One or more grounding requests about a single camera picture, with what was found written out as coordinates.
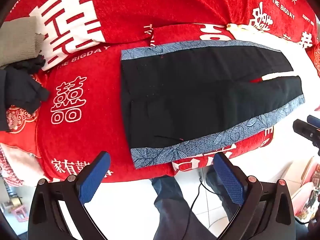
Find red embroidered pillow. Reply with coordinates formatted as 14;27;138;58
0;105;42;158

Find pink box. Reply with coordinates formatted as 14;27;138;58
291;155;320;221

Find pink stool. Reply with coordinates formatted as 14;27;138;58
9;204;28;222

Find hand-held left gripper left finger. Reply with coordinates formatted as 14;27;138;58
27;151;111;240

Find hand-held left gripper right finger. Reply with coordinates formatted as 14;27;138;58
214;152;297;240

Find black crumpled cloth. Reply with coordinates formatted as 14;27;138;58
0;54;50;132

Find black pants with blue trim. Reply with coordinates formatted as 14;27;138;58
121;40;306;169

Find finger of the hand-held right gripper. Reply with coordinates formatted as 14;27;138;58
292;115;320;156

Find red white checkered cloth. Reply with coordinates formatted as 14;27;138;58
0;144;46;187

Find grey folded cloth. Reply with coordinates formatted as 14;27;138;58
0;16;46;68

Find black cable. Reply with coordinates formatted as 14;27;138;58
182;177;222;240

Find red printed blanket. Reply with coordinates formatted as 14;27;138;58
0;0;320;183

